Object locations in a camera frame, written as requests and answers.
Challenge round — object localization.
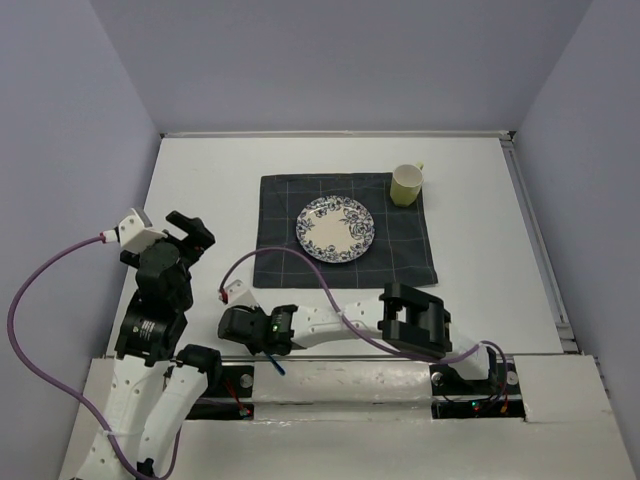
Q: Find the iridescent spoon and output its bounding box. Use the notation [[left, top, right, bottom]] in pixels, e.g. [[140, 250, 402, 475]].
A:
[[265, 353, 286, 376]]

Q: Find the blue floral plate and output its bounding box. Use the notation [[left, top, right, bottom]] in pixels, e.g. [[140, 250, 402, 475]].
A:
[[295, 195, 376, 264]]

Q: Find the pale yellow paper cup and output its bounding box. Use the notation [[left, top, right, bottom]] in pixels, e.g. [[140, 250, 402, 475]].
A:
[[389, 162, 424, 208]]

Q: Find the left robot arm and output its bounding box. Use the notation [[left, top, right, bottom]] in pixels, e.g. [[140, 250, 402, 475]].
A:
[[76, 209, 222, 479]]

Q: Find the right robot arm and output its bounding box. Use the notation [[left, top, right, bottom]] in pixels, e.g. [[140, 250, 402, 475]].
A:
[[217, 281, 499, 394]]

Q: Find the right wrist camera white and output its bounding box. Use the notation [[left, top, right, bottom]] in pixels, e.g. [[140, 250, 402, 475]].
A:
[[219, 280, 260, 311]]

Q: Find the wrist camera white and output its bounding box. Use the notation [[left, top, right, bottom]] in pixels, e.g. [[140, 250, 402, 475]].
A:
[[100, 207, 168, 254], [219, 280, 260, 311]]

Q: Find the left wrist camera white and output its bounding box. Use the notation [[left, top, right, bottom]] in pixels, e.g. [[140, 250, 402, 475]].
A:
[[100, 207, 168, 254]]

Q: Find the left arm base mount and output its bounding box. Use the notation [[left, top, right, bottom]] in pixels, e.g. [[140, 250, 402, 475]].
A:
[[186, 364, 254, 421]]

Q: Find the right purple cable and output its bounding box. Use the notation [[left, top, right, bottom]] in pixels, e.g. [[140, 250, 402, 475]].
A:
[[219, 247, 519, 401]]

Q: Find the purple cable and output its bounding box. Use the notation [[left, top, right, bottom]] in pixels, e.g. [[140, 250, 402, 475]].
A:
[[219, 247, 519, 401], [6, 234, 181, 479]]

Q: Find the aluminium rail front edge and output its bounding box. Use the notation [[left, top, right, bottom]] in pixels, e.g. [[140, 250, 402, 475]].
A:
[[219, 353, 451, 363]]

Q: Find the aluminium rail edge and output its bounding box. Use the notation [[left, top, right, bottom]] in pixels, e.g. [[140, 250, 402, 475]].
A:
[[219, 353, 451, 363], [500, 131, 582, 354]]

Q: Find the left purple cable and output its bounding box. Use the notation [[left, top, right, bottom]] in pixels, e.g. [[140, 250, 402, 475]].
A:
[[6, 234, 181, 479]]

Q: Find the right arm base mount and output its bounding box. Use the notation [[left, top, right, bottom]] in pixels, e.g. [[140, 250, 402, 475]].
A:
[[431, 362, 525, 420]]

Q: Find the aluminium rail right edge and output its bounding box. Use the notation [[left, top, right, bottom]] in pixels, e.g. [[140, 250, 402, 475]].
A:
[[500, 131, 582, 354]]

